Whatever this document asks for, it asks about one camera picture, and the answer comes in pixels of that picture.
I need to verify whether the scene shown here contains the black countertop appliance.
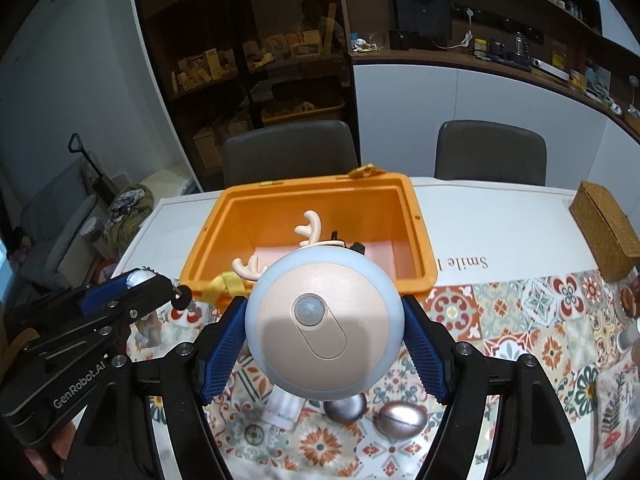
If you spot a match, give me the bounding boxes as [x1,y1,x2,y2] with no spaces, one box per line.
[392,0,451,38]

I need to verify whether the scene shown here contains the small white cylinder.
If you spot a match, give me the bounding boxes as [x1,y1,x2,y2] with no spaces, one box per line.
[620,317,640,356]

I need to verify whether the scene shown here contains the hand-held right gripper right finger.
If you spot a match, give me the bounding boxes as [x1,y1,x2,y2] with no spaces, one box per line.
[400,295,588,480]

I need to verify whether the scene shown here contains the silver oval case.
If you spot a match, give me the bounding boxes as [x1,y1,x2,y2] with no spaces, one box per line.
[376,401,429,442]

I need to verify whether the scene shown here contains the dark grey round case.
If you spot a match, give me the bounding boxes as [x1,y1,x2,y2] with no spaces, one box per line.
[324,392,368,423]

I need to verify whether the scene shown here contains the grey armchair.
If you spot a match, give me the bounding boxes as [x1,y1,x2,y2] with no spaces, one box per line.
[20,160,101,281]

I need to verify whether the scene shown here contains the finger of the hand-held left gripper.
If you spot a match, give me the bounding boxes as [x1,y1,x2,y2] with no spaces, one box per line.
[30,276,177,361]
[81,271,156,314]

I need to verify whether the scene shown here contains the patterned cloth bag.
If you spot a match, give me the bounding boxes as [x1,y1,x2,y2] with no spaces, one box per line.
[107,185,153,241]

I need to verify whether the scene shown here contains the cream foam pad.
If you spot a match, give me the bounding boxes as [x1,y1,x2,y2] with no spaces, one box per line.
[142,165,201,196]

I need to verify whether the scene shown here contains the orange plastic crate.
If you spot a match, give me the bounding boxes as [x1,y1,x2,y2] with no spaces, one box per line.
[179,164,440,306]

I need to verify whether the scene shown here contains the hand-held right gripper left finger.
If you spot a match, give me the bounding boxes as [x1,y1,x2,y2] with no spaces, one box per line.
[75,296,249,480]

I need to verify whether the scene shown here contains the woven wicker box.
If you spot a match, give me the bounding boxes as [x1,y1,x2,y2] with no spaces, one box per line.
[570,181,640,283]

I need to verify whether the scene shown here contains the white battery charger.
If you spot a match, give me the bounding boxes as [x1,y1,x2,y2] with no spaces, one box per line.
[265,390,301,431]

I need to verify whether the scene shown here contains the dark wooden shelving unit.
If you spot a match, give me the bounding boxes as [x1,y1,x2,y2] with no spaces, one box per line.
[130,0,358,191]

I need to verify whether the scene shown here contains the white cable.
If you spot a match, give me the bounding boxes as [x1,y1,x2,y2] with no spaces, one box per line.
[432,30,473,51]

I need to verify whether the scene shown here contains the white cabinet with wooden counter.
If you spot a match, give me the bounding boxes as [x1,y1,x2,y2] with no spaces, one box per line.
[350,47,640,191]

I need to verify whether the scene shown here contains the person's left hand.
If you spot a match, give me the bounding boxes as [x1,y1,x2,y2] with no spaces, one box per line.
[22,427,76,478]

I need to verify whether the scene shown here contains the cardboard box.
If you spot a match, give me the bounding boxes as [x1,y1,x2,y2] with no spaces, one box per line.
[192,125,223,171]

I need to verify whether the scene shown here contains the grey dining chair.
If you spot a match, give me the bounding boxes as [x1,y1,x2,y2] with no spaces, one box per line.
[434,120,547,187]
[222,120,360,191]

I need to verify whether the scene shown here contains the round antlered night light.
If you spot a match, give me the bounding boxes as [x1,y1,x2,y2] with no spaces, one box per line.
[232,210,405,402]

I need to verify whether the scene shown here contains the small dish with snacks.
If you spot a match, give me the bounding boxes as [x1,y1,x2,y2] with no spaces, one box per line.
[617,280,640,318]

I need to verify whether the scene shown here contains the leaf-print cushion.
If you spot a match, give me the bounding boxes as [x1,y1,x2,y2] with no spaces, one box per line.
[595,365,640,456]

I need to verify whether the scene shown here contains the tile-print tablecloth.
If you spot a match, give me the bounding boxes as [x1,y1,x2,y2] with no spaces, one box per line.
[120,176,640,480]

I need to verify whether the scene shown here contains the black shovel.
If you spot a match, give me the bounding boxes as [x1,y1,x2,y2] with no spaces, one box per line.
[67,132,121,201]

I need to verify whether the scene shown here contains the black bike light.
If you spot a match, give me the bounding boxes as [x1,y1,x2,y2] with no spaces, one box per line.
[327,230,366,256]

